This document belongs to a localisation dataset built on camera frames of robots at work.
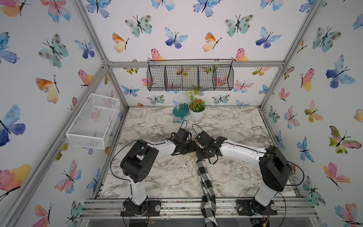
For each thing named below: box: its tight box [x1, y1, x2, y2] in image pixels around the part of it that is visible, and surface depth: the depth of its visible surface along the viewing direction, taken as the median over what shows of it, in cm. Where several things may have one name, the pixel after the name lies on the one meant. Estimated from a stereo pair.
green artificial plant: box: [186, 90, 206, 113], surface depth 106 cm
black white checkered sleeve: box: [196, 159, 218, 227], surface depth 75 cm
